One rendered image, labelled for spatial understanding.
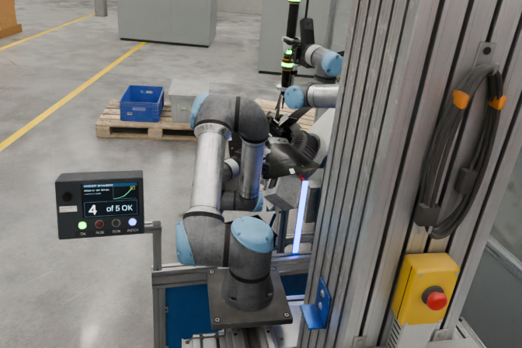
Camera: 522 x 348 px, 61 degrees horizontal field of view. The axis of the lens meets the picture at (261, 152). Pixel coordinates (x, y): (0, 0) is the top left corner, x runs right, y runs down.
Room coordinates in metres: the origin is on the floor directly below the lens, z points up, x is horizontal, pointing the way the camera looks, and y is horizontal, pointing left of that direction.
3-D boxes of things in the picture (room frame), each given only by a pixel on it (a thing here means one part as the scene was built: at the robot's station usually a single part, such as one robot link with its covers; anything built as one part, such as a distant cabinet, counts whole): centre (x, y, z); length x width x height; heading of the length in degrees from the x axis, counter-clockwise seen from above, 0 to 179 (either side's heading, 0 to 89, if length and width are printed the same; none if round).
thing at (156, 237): (1.27, 0.34, 0.96); 0.03 x 0.03 x 0.20; 16
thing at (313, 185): (2.08, -0.33, 0.73); 0.15 x 0.09 x 0.22; 106
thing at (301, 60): (1.66, -0.13, 1.60); 0.12 x 0.08 x 0.09; 26
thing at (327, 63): (1.52, -0.20, 1.61); 0.11 x 0.08 x 0.09; 26
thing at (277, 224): (1.93, -0.13, 0.46); 0.09 x 0.05 x 0.91; 16
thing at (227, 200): (1.43, 0.14, 1.08); 0.11 x 0.08 x 0.11; 93
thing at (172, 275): (1.39, -0.08, 0.82); 0.90 x 0.04 x 0.08; 106
